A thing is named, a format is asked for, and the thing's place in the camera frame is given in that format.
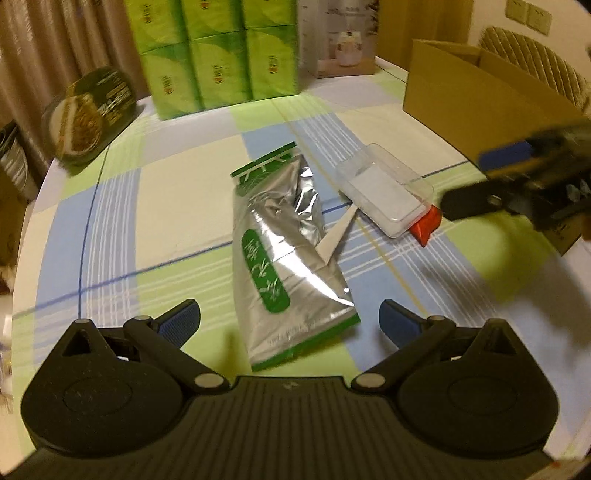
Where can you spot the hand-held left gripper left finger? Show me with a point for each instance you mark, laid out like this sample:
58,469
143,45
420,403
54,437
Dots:
178,319

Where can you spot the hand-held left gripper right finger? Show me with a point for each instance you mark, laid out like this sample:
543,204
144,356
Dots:
399,323

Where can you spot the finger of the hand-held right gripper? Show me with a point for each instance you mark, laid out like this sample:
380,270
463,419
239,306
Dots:
471,201
505,154

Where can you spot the red snack packet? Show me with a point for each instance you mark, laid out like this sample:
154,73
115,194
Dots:
425,228

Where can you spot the brown cardboard box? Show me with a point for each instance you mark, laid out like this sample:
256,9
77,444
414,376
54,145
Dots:
443,92

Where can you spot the clear plastic container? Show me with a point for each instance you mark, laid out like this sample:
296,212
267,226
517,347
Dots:
383,189

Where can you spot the silver tea pouch green label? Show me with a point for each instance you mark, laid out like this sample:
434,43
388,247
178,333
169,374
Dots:
277,240

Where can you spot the desktop with checked cloth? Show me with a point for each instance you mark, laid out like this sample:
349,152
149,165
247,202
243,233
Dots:
184,184

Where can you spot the quilted chair back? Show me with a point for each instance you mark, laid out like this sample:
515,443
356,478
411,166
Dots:
531,50

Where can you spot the white paper strip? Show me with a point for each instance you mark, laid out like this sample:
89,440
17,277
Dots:
334,235

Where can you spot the wooden wardrobe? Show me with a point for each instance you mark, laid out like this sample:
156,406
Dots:
415,23

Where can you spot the white appliance box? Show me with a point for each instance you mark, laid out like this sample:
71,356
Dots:
341,41

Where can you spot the dark green instant food bowl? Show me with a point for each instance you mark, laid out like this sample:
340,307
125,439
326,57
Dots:
92,115

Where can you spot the white metal bucket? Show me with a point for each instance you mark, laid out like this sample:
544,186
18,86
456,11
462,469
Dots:
14,157

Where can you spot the stack of green tissue packs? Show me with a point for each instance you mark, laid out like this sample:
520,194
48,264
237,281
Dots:
217,60

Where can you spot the beige curtain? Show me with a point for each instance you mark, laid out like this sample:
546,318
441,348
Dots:
55,41

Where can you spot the beige wall socket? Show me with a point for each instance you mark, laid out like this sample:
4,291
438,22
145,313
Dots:
517,9
539,17

